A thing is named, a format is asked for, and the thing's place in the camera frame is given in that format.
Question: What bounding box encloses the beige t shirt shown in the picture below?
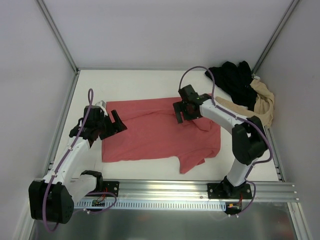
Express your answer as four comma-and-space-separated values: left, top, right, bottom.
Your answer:
215, 76, 275, 129

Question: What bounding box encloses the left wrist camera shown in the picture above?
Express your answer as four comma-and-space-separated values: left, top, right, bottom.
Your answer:
95, 100, 108, 116

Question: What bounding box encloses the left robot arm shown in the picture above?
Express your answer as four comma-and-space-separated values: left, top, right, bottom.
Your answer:
28, 101, 127, 224

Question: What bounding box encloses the left aluminium frame post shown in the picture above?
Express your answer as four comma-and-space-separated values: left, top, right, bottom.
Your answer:
36, 0, 80, 75

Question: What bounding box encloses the white slotted cable duct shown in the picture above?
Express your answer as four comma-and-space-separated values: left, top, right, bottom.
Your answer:
74, 198, 226, 212

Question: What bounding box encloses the aluminium front rail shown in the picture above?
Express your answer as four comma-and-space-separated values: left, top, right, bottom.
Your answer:
33, 177, 300, 202

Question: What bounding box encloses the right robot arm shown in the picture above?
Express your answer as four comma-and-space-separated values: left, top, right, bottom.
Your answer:
173, 84, 269, 199

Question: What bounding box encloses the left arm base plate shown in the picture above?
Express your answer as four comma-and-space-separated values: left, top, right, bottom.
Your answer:
102, 180, 120, 197

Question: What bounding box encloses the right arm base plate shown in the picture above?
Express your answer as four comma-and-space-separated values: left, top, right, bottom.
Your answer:
207, 182, 253, 200

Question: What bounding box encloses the right aluminium frame post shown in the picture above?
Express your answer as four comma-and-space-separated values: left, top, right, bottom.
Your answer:
251, 0, 301, 75

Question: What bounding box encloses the black t shirt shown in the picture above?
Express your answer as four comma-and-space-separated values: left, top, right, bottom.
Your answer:
205, 60, 257, 111

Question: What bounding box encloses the aluminium frame post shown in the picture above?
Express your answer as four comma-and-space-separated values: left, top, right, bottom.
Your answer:
251, 0, 301, 75
36, 0, 80, 75

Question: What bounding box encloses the pink t shirt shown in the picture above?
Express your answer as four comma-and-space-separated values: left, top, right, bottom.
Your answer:
101, 97, 221, 174

